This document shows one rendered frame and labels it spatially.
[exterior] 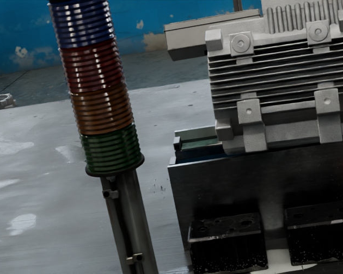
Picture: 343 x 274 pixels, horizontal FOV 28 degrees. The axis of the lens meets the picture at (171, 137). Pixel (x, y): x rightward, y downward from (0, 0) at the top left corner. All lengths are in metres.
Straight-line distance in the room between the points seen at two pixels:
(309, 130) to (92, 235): 0.41
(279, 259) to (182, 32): 0.47
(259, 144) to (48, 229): 0.44
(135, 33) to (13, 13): 1.22
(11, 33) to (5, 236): 5.87
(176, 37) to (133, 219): 0.54
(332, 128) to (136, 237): 0.32
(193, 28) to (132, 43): 5.51
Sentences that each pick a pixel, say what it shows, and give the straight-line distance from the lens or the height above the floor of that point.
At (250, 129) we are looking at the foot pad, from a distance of 0.93.
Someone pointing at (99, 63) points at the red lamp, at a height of 1.15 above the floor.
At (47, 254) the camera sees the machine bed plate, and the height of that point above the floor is 0.80.
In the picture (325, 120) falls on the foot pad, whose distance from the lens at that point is 0.93.
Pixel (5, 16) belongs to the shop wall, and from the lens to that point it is 7.01.
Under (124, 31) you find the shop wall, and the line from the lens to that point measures 6.71.
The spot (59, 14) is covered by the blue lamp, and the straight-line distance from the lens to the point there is 0.67.
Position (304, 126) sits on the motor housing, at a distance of 0.94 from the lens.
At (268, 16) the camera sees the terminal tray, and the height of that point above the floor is 1.11.
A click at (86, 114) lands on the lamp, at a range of 0.69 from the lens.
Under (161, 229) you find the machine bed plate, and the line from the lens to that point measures 1.09.
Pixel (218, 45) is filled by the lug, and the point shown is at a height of 1.09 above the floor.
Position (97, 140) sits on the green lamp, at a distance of 0.69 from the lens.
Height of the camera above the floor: 1.28
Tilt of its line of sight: 18 degrees down
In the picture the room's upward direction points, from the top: 11 degrees counter-clockwise
